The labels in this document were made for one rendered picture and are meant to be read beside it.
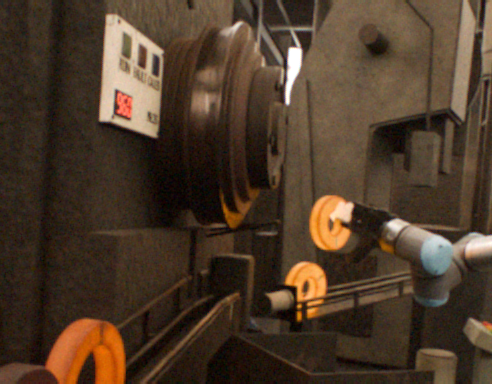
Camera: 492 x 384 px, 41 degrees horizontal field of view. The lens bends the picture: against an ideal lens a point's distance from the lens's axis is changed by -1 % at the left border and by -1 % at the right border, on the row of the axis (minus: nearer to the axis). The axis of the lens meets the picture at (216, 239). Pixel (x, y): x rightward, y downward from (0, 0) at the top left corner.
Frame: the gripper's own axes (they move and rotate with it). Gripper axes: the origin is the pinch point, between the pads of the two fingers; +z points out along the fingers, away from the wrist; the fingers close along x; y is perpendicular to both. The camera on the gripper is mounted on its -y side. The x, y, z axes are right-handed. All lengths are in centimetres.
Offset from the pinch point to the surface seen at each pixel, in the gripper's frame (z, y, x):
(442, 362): -30, -35, -36
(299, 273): 0.6, -18.0, 5.6
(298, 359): -51, -12, 63
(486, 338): -37, -23, -40
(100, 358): -47, -9, 101
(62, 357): -53, -5, 111
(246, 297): -2.5, -23.3, 27.5
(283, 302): -2.7, -25.3, 12.6
